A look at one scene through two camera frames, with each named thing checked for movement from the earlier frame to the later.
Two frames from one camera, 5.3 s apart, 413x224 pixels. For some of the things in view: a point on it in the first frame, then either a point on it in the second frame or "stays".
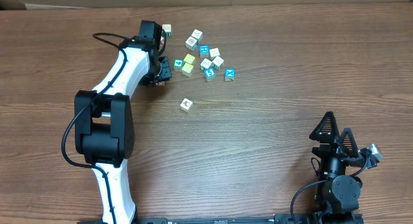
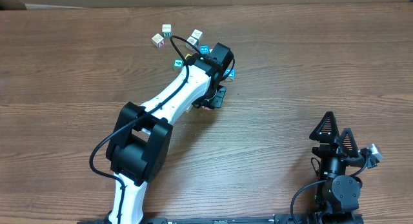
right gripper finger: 326,131 stays
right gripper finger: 348,146 stays
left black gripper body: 164,72 -> 218,98
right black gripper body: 331,150 stays
